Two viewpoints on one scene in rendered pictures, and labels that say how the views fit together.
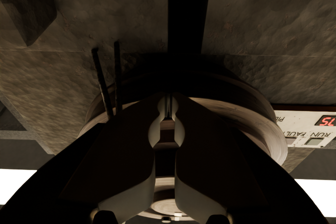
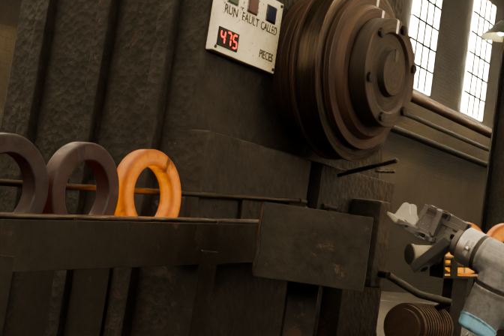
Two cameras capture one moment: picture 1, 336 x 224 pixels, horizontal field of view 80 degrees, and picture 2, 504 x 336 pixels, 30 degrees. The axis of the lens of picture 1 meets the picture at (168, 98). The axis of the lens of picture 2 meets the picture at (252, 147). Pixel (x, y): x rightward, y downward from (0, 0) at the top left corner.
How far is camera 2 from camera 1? 2.36 m
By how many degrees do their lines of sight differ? 61
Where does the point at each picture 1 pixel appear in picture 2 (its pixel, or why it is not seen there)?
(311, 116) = (242, 52)
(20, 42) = (382, 205)
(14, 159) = not seen: outside the picture
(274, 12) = (286, 185)
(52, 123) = not seen: hidden behind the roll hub
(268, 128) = (324, 121)
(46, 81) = not seen: hidden behind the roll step
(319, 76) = (237, 105)
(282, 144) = (318, 97)
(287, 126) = (255, 37)
